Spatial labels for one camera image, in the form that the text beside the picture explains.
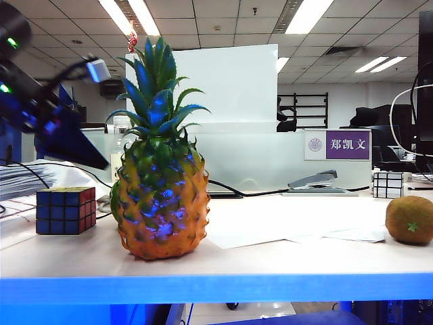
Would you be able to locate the frosted glass desk partition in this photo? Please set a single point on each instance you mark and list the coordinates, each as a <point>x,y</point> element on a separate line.
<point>253,155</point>

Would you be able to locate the tall black monitor edge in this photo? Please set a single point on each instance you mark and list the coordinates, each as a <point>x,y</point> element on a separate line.
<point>425,101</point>

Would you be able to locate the brown plastic kiwi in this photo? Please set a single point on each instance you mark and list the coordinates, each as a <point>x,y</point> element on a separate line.
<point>409,220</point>

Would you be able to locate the red hanging ornament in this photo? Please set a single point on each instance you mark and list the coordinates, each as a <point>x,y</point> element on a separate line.
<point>133,42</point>

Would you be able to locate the black shelf rack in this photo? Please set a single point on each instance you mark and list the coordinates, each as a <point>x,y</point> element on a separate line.
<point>311,111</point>

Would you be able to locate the stack of printed papers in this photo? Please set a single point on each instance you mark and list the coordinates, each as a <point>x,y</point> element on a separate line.
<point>20,181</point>

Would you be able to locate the grey stapler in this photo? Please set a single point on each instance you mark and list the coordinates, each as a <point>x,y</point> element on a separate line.
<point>314,181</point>

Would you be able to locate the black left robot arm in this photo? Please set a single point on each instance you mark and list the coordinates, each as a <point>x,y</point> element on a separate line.
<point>15,30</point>

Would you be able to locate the black wall-mounted box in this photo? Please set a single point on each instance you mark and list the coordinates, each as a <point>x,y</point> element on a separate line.
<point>111,88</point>

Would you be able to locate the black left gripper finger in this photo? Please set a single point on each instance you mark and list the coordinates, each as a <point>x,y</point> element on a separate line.
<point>72,142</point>

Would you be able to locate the black bags on desk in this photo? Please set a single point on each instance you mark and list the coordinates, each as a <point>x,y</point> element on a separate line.
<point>375,116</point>

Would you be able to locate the silver mirror cube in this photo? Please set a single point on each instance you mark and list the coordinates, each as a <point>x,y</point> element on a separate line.
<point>388,184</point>

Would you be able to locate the fluorescent ceiling light panel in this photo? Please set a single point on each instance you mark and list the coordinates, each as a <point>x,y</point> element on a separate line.
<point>308,15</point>
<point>115,15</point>
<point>145,17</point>
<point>380,64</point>
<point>282,64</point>

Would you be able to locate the purple and white name plate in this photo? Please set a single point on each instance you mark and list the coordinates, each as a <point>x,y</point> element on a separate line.
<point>346,145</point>

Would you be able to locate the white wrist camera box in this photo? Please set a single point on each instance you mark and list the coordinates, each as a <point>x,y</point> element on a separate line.
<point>98,71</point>

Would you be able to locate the frosted translucent file holder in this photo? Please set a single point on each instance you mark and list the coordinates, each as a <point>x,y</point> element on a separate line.
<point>28,149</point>

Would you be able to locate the blue file holder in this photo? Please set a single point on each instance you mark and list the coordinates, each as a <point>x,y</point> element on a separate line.
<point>10,145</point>

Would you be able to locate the black background desk monitor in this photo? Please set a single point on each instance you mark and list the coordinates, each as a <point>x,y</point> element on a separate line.
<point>392,142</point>

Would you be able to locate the dark ceiling air vent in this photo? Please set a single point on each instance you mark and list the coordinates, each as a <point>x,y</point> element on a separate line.
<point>343,51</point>

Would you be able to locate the white monitor back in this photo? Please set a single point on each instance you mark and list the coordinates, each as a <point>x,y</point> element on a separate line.
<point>230,84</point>

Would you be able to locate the clear drink bottle white cap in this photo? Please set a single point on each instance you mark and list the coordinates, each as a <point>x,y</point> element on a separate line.
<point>118,135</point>

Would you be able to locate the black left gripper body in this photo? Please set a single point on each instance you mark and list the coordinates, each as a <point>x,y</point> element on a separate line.
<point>42,115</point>

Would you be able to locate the colourful Rubik's cube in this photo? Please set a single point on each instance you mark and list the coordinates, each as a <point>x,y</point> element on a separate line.
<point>61,211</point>

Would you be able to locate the plastic pineapple with green crown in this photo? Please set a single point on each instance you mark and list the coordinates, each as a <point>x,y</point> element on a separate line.
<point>162,203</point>

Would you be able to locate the blue triangular board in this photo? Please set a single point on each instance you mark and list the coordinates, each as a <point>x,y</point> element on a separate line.
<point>66,96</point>

